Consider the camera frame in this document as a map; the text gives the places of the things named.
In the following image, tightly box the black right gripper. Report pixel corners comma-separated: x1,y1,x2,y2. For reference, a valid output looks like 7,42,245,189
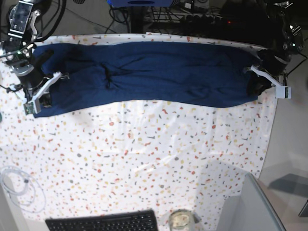
18,50,54,108

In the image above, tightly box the black computer keyboard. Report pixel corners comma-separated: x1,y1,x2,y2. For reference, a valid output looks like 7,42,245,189
45,210,158,231

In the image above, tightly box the grey monitor back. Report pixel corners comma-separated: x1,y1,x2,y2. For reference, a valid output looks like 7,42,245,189
217,173,285,231

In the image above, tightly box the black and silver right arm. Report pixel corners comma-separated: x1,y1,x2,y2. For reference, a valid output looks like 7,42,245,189
0,0,67,113

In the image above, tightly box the navy blue t-shirt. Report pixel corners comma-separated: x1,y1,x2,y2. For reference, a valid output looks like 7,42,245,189
34,42,258,117

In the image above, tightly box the coiled white cable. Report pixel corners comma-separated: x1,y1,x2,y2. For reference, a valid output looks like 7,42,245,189
0,165,47,214

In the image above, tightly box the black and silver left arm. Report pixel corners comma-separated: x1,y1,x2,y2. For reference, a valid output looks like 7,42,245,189
246,0,304,99

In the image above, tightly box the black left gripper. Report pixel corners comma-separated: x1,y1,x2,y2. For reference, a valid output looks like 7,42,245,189
246,50,289,96

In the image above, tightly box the clear glass jar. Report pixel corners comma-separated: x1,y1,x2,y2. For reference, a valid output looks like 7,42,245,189
168,209,195,231

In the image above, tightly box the terrazzo pattern table cloth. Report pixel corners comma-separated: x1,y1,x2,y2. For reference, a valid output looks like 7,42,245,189
0,33,277,231

